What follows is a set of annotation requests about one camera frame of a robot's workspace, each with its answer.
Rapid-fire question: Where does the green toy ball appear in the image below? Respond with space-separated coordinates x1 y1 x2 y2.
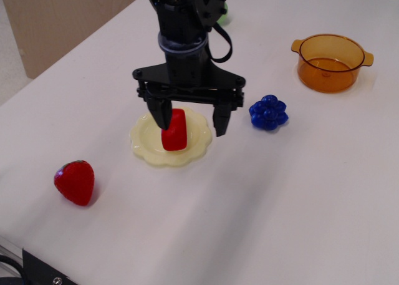
217 2 229 26

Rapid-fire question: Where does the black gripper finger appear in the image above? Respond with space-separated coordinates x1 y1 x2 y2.
213 104 233 137
147 97 172 130

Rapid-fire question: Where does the blue toy grape bunch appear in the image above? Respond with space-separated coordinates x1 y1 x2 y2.
249 95 289 131

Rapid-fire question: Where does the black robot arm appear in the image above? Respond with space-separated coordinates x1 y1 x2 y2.
132 0 246 137

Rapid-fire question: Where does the orange transparent toy pot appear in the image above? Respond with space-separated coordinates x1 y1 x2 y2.
291 34 374 94

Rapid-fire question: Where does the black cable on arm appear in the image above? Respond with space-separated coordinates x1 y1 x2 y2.
208 22 234 64

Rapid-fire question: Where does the black cable at table corner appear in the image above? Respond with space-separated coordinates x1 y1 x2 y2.
0 254 26 285

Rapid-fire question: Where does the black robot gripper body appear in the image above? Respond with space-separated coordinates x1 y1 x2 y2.
132 48 245 110

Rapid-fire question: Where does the red toy strawberry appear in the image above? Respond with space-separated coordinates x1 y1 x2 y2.
54 160 95 206

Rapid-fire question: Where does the wooden cabinet panel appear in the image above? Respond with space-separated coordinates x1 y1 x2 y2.
2 0 135 79

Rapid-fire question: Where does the black metal corner bracket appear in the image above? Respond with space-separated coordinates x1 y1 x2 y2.
22 249 77 285

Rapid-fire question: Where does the aluminium table frame rail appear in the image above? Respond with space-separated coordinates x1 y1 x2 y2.
0 236 23 266

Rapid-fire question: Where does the pale yellow scalloped plate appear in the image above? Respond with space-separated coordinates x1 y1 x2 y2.
130 107 213 167

